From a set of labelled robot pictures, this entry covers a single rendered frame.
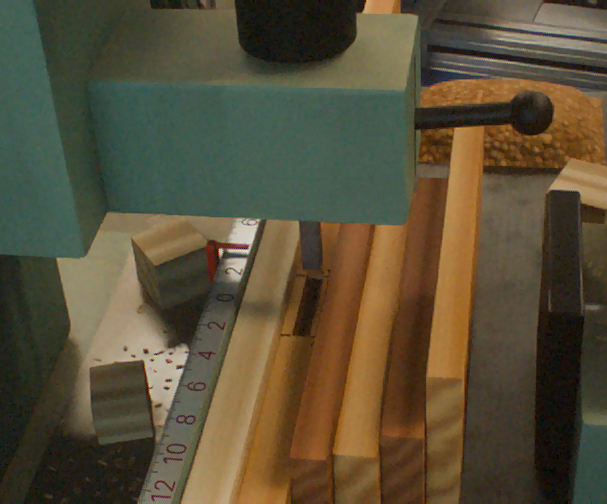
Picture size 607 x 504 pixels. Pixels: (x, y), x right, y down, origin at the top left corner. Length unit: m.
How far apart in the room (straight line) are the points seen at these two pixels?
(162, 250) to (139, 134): 0.28
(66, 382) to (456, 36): 0.65
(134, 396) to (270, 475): 0.21
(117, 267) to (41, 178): 0.35
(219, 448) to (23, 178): 0.14
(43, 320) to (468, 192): 0.29
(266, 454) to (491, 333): 0.16
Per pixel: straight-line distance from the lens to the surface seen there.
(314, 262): 0.60
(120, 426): 0.73
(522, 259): 0.69
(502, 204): 0.73
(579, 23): 1.32
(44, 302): 0.77
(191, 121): 0.53
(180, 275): 0.82
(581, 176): 0.69
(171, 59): 0.54
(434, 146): 0.77
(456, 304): 0.54
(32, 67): 0.50
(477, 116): 0.55
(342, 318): 0.57
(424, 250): 0.61
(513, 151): 0.77
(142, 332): 0.81
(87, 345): 0.81
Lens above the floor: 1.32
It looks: 37 degrees down
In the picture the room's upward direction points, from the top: 4 degrees counter-clockwise
